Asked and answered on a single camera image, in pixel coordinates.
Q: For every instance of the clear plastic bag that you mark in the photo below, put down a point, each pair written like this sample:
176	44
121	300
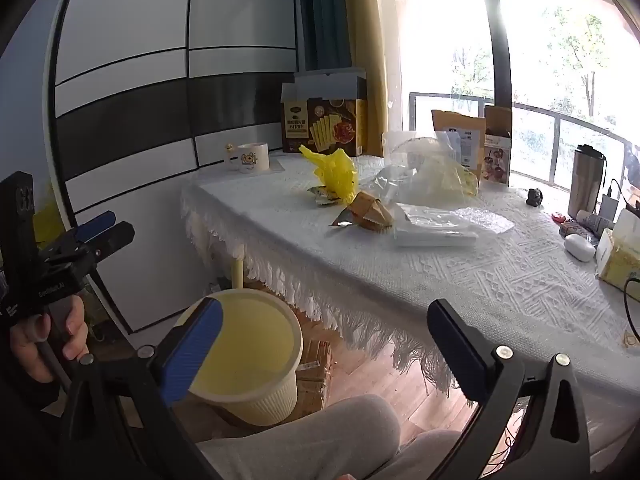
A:
405	152

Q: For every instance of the steel thermos flask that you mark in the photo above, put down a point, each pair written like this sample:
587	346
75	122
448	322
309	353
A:
585	180

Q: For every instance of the person's left forearm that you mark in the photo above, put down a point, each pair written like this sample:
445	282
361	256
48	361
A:
20	410

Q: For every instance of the yellow tissue pack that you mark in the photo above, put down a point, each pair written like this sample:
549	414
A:
620	265

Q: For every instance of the black balcony railing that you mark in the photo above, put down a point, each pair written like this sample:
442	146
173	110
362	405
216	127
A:
554	155

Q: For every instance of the patterned small packet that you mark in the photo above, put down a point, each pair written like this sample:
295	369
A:
569	229

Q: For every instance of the cream table leg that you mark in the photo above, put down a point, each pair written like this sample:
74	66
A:
238	267

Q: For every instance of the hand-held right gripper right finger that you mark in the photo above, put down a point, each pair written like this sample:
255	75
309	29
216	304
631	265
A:
454	355

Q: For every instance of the cardboard box with tape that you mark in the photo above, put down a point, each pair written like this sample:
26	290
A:
315	370

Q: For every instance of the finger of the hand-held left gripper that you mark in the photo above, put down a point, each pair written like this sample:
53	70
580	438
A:
115	237
97	225

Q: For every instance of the teal curtain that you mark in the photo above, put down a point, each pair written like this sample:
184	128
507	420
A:
325	10

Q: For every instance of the brown cardboard box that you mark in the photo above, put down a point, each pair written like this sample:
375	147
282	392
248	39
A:
372	210

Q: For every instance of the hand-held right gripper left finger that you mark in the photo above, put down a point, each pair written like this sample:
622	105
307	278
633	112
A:
196	349

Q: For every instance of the small brown picture box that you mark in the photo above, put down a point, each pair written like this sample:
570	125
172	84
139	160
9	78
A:
495	160

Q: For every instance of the white cartoon mug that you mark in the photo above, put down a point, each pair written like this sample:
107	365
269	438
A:
252	157

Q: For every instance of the person's grey trousers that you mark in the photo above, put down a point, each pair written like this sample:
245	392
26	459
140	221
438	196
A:
300	440

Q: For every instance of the printed snack wrapper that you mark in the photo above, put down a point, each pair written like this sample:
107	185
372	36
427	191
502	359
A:
320	196

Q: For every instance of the white earbuds case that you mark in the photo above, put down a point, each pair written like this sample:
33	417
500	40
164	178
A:
580	247

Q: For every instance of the small black figurine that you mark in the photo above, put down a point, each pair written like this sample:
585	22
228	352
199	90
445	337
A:
535	197

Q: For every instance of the cream ribbed waste bin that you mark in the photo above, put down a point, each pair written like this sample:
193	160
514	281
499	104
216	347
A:
250	340

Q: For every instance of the black window frame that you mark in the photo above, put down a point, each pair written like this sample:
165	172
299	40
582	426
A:
500	60

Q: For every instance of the kraft paper pouch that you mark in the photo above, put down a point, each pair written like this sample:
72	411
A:
470	145

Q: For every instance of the person's left hand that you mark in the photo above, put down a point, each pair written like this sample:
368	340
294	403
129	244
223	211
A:
30	355

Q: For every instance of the small red item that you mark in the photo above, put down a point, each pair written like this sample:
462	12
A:
559	218

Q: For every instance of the yellow curtain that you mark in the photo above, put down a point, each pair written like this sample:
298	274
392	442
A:
362	20

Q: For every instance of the black and white wardrobe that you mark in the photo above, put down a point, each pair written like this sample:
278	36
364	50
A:
150	110

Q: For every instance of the brown cracker box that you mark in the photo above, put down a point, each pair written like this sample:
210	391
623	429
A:
325	125

